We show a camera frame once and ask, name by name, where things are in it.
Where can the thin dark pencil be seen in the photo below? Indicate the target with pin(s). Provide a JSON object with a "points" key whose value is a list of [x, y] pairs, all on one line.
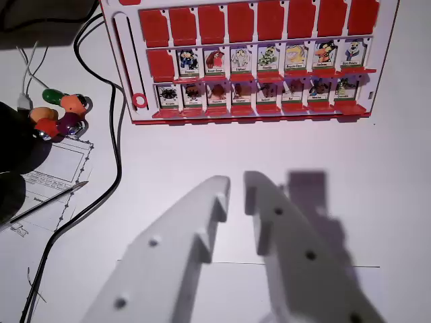
{"points": [[50, 200]]}

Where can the red plastic peg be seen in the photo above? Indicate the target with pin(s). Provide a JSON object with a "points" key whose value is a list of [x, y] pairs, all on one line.
{"points": [[47, 128]]}

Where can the red and white game board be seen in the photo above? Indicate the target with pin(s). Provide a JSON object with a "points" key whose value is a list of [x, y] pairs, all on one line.
{"points": [[242, 114]]}

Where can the dark box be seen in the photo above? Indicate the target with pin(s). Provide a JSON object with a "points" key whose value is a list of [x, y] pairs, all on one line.
{"points": [[40, 32]]}

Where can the black rounded object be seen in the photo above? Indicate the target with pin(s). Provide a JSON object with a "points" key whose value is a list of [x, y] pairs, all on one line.
{"points": [[17, 148]]}

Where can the green plastic peg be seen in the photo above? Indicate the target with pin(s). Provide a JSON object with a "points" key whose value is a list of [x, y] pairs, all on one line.
{"points": [[53, 96]]}

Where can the red board flap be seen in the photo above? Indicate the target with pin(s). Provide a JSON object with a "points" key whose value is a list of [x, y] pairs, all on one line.
{"points": [[188, 80]]}

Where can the printed paper sheet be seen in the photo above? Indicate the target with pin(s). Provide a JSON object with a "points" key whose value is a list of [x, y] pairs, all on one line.
{"points": [[64, 165]]}

